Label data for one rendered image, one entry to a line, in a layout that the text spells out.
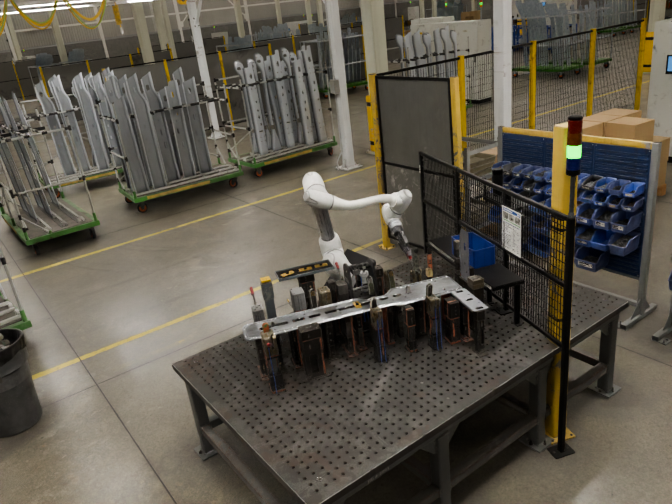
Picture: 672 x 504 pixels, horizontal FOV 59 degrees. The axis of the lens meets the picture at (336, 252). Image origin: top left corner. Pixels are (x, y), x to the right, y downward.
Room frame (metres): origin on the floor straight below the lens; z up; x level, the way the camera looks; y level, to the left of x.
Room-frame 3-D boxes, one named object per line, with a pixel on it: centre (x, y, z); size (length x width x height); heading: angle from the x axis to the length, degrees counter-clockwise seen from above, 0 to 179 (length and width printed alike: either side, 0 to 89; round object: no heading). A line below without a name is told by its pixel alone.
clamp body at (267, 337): (2.89, 0.43, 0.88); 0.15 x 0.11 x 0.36; 14
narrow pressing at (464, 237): (3.38, -0.80, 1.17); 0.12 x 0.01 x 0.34; 14
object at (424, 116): (5.97, -0.95, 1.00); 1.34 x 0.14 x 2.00; 34
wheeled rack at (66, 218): (8.61, 4.26, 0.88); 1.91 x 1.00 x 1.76; 35
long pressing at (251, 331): (3.20, -0.07, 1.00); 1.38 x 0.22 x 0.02; 104
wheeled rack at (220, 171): (9.92, 2.49, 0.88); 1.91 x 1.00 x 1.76; 121
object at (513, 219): (3.37, -1.10, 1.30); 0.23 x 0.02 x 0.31; 14
